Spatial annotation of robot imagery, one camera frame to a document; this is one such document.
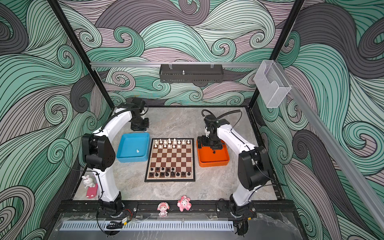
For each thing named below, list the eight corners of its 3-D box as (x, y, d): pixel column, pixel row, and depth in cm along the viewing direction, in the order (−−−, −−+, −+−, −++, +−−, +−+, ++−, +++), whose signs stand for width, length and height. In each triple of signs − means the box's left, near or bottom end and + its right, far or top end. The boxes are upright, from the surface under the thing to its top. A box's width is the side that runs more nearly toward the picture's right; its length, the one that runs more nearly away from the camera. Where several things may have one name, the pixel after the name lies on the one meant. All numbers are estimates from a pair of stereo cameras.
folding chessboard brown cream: (144, 182, 84) (143, 180, 82) (152, 140, 102) (151, 138, 100) (194, 182, 84) (195, 180, 82) (193, 140, 103) (194, 138, 100)
